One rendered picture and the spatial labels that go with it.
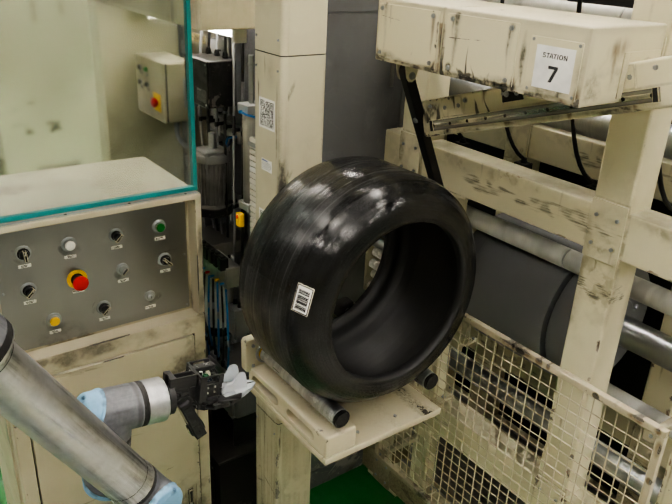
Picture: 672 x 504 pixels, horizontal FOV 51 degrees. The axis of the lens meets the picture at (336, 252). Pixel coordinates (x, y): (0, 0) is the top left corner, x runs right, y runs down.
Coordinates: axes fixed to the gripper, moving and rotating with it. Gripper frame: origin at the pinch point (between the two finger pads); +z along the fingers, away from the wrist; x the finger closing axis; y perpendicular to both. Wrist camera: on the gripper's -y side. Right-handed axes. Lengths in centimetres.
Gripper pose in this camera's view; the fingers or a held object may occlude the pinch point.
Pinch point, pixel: (249, 386)
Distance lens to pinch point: 158.8
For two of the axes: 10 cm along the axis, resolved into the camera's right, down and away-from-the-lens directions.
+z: 8.0, -0.9, 6.0
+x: -5.8, -3.5, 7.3
